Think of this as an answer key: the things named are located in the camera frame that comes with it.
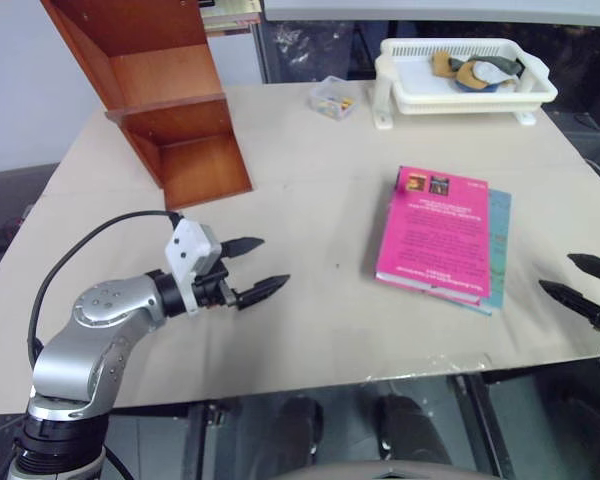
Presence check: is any black metal table frame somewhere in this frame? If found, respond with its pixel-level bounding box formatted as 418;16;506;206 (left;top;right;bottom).
0;367;600;480

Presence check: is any small clear plastic box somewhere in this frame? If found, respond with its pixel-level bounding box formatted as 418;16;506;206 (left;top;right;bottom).
307;75;360;122

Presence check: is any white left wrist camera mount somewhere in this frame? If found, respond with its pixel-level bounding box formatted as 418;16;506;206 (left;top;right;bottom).
163;215;225;315

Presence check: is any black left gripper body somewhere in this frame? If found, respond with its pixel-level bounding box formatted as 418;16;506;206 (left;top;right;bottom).
193;259;242;308

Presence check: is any dark green cloth piece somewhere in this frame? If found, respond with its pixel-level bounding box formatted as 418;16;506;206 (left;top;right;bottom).
449;54;527;77

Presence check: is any stack of papers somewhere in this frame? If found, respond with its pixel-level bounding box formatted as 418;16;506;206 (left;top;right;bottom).
198;0;264;38

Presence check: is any blue cloth piece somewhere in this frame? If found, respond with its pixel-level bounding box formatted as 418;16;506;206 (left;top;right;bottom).
453;79;500;95

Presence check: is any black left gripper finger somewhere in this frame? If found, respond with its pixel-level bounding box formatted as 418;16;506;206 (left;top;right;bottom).
221;236;266;260
235;273;292;312

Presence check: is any wooden shelf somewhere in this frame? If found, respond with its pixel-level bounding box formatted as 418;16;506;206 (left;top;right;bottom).
39;0;254;212

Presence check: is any white cloth piece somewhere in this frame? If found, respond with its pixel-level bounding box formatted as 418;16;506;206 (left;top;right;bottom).
472;62;504;85

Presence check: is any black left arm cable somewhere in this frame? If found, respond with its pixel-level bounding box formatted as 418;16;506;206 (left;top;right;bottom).
27;210;184;367

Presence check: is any white plastic basket rack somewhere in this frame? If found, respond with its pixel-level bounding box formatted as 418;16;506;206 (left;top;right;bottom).
371;37;560;131

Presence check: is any dark grey seat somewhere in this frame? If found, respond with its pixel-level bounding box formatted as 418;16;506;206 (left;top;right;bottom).
0;163;62;297

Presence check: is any pink book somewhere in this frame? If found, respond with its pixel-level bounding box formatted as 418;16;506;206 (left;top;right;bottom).
373;165;492;305

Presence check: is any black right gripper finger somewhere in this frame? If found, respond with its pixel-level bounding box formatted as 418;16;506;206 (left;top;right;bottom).
538;279;600;327
567;253;600;283

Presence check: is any grey rounded robot body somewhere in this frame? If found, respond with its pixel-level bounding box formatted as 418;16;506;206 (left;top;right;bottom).
283;458;487;480

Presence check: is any teal book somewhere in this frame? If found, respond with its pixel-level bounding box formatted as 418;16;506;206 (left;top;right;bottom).
427;188;513;317

